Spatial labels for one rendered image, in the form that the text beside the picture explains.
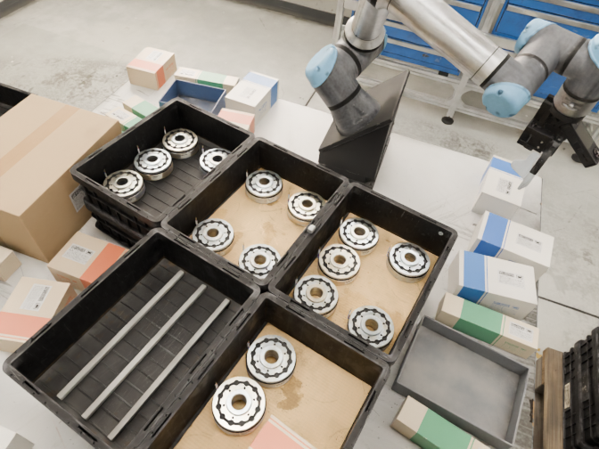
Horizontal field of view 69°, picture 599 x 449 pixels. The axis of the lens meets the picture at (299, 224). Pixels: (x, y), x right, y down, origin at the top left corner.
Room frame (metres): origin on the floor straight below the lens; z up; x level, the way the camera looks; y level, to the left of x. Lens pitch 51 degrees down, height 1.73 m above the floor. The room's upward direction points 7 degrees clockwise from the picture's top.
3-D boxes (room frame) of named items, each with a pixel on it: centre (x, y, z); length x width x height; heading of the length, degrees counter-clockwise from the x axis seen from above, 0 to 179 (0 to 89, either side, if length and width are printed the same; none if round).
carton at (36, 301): (0.44, 0.60, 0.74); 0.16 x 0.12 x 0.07; 178
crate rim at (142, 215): (0.86, 0.37, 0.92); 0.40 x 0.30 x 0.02; 153
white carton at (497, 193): (1.07, -0.64, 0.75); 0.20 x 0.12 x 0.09; 159
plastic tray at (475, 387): (0.42, -0.43, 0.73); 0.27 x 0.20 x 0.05; 66
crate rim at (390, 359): (0.59, -0.17, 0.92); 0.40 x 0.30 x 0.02; 153
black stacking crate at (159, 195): (0.86, 0.37, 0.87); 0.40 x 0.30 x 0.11; 153
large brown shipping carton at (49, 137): (0.84, 0.75, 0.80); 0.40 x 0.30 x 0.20; 166
